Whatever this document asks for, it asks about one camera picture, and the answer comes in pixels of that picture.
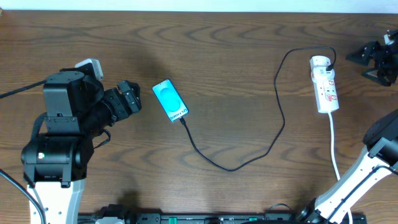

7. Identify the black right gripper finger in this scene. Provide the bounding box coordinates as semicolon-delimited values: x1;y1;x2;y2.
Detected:
362;69;392;86
345;41;381;66

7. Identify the black charger cable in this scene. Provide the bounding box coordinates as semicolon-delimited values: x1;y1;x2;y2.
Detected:
178;46;337;172

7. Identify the silver Galaxy smartphone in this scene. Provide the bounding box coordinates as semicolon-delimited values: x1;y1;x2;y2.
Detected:
152;79;189;122

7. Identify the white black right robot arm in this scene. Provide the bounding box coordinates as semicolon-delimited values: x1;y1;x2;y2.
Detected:
296;55;397;223

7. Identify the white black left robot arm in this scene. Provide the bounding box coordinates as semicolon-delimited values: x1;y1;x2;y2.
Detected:
21;65;142;223

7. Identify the white power strip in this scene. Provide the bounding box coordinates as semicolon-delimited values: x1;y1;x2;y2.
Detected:
310;55;339;114

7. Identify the white power strip cord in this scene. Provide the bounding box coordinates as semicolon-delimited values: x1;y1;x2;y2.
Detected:
327;112;354;224

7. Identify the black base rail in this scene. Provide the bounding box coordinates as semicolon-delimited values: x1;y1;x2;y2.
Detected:
77;203;368;224

